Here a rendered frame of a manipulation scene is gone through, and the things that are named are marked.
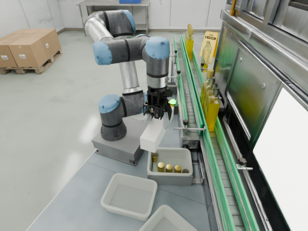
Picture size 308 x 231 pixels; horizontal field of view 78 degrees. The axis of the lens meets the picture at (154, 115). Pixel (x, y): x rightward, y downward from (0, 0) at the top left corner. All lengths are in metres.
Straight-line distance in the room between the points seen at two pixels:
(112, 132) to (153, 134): 0.38
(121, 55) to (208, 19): 6.40
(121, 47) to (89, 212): 0.72
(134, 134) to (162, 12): 5.94
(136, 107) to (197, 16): 6.05
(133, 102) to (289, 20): 0.73
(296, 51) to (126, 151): 0.82
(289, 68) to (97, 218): 0.93
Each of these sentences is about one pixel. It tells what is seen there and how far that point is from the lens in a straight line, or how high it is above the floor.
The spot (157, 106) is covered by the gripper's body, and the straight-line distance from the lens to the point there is 0.68.
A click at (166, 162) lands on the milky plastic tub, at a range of 1.08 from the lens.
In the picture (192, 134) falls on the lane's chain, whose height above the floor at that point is 0.88.
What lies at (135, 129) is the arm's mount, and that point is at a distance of 1.14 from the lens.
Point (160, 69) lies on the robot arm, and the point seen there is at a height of 1.36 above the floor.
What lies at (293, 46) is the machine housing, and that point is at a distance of 0.80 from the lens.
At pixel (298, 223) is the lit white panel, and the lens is 0.75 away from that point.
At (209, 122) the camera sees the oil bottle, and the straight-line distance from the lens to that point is 1.09.
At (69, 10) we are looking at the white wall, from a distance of 7.44.
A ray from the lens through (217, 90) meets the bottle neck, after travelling 1.00.
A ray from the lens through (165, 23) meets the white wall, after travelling 6.86.
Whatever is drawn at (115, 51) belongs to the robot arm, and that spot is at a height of 1.40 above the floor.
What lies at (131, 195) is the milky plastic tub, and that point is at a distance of 0.99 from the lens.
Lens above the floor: 1.61
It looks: 38 degrees down
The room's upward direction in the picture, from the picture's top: straight up
